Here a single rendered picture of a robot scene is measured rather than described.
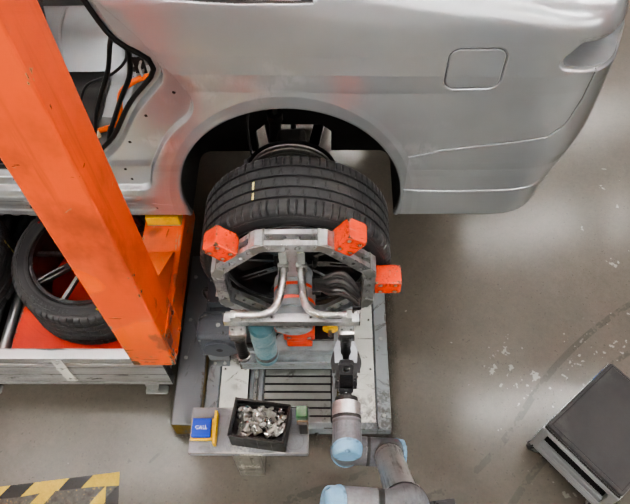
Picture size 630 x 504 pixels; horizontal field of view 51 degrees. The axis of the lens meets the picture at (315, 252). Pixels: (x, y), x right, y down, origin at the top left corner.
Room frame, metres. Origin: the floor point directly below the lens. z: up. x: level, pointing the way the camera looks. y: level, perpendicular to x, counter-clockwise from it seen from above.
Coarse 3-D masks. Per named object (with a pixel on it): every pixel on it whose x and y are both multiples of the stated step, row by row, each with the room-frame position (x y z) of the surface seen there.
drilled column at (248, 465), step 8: (240, 456) 0.70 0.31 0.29; (248, 456) 0.69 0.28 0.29; (256, 456) 0.69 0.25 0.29; (264, 456) 0.76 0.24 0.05; (240, 464) 0.70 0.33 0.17; (248, 464) 0.69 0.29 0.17; (256, 464) 0.69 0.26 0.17; (264, 464) 0.73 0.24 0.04; (240, 472) 0.70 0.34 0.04; (248, 472) 0.69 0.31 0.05; (256, 472) 0.69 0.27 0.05; (264, 472) 0.70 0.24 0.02
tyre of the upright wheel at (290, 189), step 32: (256, 160) 1.41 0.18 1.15; (288, 160) 1.38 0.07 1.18; (320, 160) 1.39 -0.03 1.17; (224, 192) 1.33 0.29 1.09; (256, 192) 1.27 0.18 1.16; (288, 192) 1.25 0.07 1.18; (320, 192) 1.26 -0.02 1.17; (352, 192) 1.29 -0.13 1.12; (224, 224) 1.20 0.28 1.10; (256, 224) 1.18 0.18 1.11; (288, 224) 1.18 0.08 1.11; (320, 224) 1.18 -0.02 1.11; (384, 224) 1.27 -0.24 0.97; (384, 256) 1.17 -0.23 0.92
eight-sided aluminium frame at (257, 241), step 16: (240, 240) 1.16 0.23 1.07; (256, 240) 1.12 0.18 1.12; (272, 240) 1.12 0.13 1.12; (288, 240) 1.11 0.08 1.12; (304, 240) 1.11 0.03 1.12; (320, 240) 1.11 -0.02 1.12; (240, 256) 1.10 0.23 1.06; (336, 256) 1.09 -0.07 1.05; (352, 256) 1.10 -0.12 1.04; (368, 256) 1.13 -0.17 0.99; (224, 272) 1.11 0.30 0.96; (368, 272) 1.08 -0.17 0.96; (224, 288) 1.11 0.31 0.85; (368, 288) 1.09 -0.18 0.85; (224, 304) 1.10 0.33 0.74; (240, 304) 1.11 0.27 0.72; (256, 304) 1.15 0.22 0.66; (336, 304) 1.13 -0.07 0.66; (368, 304) 1.08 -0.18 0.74
